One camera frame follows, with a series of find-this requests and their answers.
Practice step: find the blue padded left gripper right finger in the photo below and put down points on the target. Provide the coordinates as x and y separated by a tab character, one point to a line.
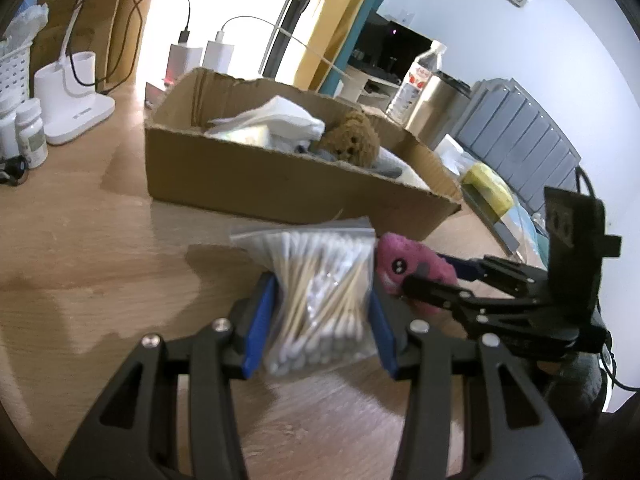
389	319

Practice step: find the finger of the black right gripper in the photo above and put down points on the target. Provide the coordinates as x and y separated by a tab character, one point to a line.
505	269
510	318

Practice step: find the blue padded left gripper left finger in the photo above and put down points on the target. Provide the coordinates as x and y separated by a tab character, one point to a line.
251	318

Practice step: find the bag of cotton swabs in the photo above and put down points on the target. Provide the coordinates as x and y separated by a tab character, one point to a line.
325	279

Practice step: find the pink plush toy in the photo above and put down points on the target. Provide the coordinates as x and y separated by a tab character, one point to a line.
397	256

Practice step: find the grey sock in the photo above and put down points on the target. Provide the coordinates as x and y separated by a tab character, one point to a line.
314	152

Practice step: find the white paper towel sheet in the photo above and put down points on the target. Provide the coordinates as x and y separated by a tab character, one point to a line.
391	166

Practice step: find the white knit cloth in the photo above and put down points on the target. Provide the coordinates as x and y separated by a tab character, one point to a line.
289	124

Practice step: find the brown teddy bear plush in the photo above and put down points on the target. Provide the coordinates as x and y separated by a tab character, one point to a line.
353	140

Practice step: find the cartoon printed tissue pack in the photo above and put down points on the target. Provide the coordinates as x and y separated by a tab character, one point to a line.
258	135

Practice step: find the yellow sponge on tray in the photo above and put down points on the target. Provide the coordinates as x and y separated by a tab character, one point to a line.
490	186

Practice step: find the grey padded headboard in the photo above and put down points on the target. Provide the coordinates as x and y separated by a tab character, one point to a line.
504	127

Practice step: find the brown cardboard box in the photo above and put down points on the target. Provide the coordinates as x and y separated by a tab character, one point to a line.
184	167

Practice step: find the stainless steel tumbler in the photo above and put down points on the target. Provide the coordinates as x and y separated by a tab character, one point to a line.
441	103

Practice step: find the clear plastic water bottle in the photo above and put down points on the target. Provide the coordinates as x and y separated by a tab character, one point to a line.
419	74

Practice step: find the white power strip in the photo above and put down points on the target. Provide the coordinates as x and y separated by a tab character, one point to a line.
155	91

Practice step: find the black monitor on shelf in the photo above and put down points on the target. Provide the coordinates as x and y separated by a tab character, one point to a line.
386	49

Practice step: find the white desk lamp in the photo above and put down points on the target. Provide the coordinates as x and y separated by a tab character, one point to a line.
70	104

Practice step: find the white pill bottle front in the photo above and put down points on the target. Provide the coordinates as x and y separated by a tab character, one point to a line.
30	133

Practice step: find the white pill bottle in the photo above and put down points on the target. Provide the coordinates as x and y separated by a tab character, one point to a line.
9	103
30	133

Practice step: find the white pill bottle rear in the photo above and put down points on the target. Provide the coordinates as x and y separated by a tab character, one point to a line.
9	103

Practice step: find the teal curtain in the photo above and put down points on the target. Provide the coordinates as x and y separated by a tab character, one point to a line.
330	84

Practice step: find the yellow curtain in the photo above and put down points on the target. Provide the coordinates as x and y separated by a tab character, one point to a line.
328	36

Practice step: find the white lattice plastic basket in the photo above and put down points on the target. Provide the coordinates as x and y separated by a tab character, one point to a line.
14	72

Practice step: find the white charger with black cable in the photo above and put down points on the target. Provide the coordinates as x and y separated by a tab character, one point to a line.
182	56

